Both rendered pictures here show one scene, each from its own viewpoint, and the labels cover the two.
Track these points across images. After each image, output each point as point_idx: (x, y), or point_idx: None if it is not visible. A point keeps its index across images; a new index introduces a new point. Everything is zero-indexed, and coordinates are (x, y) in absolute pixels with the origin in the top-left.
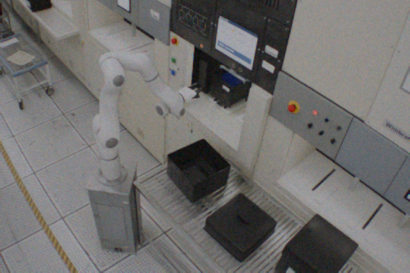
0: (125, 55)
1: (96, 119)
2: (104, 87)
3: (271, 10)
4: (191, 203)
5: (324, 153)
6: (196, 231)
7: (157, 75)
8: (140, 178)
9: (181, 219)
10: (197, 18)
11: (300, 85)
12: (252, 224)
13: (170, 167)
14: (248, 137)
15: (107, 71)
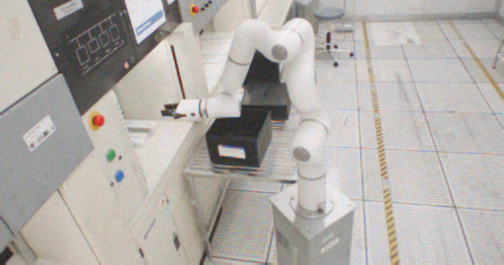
0: (267, 24)
1: (315, 136)
2: (313, 50)
3: None
4: (273, 136)
5: (210, 20)
6: (294, 120)
7: None
8: (287, 179)
9: (294, 132)
10: (104, 31)
11: None
12: (264, 89)
13: (260, 146)
14: (199, 83)
15: (307, 25)
